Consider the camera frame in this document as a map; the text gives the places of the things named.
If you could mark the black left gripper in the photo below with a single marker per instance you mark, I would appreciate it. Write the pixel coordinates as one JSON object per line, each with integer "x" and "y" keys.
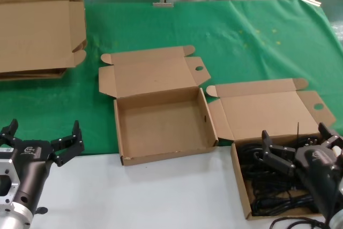
{"x": 32, "y": 164}

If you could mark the green table cloth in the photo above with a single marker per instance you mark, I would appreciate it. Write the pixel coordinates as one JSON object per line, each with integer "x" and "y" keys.
{"x": 241, "y": 52}

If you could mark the flat cardboard box stack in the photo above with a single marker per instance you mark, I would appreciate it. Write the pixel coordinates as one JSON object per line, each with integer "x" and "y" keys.
{"x": 32, "y": 75}

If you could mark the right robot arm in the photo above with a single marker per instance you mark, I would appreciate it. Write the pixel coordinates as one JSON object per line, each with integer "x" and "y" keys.
{"x": 338, "y": 221}

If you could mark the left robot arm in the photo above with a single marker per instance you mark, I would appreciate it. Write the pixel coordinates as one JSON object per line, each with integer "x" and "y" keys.
{"x": 13, "y": 218}

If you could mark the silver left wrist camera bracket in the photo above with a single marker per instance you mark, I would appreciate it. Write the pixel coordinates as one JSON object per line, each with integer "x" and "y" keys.
{"x": 8, "y": 167}

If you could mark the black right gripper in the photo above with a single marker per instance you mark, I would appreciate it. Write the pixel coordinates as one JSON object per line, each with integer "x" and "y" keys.
{"x": 319, "y": 170}

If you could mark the large open cardboard box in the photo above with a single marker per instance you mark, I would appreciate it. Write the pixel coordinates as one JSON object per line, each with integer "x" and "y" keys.
{"x": 34, "y": 33}

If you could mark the small open cardboard box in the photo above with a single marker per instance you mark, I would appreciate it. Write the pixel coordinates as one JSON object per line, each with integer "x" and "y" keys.
{"x": 268, "y": 111}
{"x": 160, "y": 129}

